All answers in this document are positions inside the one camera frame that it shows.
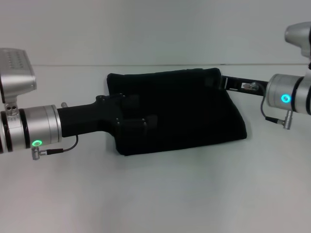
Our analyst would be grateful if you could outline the black t-shirt with white print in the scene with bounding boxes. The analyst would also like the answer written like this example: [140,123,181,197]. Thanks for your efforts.
[106,67,248,157]

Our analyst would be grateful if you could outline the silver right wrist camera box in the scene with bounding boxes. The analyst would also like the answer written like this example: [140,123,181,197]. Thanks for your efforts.
[284,21,311,59]

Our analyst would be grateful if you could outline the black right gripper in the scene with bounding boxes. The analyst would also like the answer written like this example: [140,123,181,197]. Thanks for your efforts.
[218,75,269,97]

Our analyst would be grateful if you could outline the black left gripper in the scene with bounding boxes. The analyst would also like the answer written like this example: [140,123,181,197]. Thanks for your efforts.
[57,94,159,139]

